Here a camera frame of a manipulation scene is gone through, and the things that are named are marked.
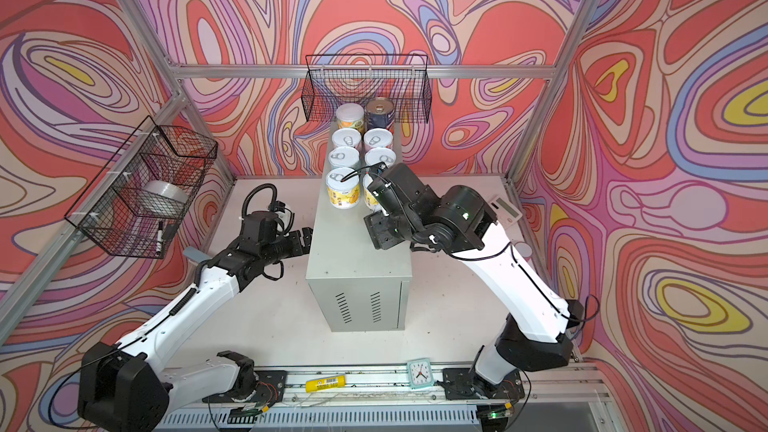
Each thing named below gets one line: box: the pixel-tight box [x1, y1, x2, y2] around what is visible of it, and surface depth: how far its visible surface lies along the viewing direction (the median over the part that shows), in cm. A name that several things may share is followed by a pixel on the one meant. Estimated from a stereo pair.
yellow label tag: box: [305, 375, 347, 393], surface depth 74 cm
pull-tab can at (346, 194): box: [326, 167, 360, 209], surface depth 66 cm
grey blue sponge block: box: [182, 246, 212, 266], surface depth 92 cm
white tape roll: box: [143, 180, 189, 203], surface depth 75 cm
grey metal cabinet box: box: [306, 122, 413, 332], surface depth 67 cm
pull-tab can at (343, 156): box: [328, 146, 360, 168], surface depth 70 cm
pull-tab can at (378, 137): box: [364, 128, 393, 148], surface depth 75 cm
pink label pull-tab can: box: [331, 128, 361, 148], surface depth 75 cm
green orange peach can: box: [336, 103, 365, 133], surface depth 78 cm
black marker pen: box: [156, 221, 163, 256], surface depth 73 cm
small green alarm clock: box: [407, 358, 434, 390], surface depth 75 cm
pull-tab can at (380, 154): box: [364, 147, 397, 168], surface depth 71 cm
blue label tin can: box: [366, 97, 395, 130], surface depth 76 cm
